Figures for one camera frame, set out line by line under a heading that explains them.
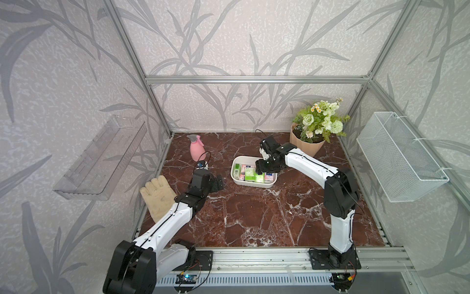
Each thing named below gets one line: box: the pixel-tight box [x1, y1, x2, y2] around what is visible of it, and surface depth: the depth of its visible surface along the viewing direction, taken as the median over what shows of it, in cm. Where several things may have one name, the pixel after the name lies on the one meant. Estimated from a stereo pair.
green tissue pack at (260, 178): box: [255, 172, 265, 184], surface depth 96 cm
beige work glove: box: [139, 175, 177, 223], surface depth 95 cm
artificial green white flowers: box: [292, 96, 351, 144], surface depth 88 cm
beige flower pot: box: [289, 122, 326, 157], surface depth 96 cm
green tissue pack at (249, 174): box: [244, 167, 256, 182], surface depth 96 cm
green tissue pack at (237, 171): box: [233, 163, 242, 180], surface depth 98 cm
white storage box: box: [230, 155, 278, 189], surface depth 96 cm
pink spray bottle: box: [186, 134, 207, 162], surface depth 100 cm
